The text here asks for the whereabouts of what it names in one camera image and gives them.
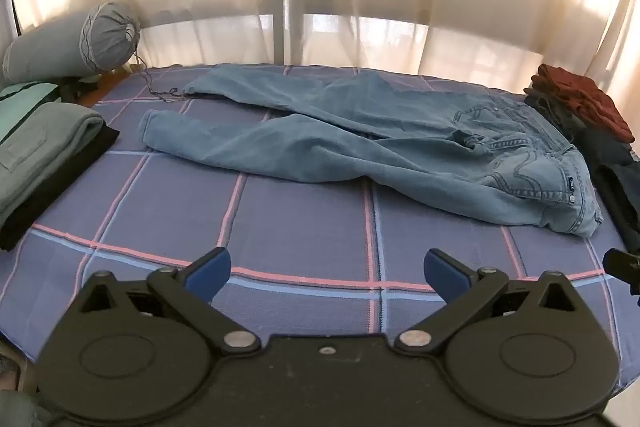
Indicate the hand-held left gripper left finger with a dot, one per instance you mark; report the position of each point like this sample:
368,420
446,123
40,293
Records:
214,266

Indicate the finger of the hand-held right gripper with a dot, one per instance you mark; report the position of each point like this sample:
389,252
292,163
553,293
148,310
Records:
622,266

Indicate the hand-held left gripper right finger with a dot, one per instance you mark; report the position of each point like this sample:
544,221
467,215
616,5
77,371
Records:
441,269

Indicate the light blue denim pants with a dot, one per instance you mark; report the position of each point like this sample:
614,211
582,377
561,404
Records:
380,147

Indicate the folded black pants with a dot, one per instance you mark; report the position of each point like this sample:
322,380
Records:
622,197

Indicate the folded dark blue pants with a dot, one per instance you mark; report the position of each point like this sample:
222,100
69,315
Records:
602,147

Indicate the folded dark grey pants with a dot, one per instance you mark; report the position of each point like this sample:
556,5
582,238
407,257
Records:
557,112

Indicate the folded rust brown pants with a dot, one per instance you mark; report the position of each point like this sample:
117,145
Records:
582,99

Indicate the blue plaid bedsheet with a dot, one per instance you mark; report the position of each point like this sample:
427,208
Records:
300,227

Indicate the folded black cloth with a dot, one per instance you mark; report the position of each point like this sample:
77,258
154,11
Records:
65,187

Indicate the folded green cloth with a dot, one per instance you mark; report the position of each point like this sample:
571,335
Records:
40,152

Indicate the folded teal cloth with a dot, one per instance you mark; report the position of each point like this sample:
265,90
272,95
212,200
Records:
25,99

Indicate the grey bolster pillow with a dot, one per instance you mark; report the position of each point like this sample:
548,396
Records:
65,44

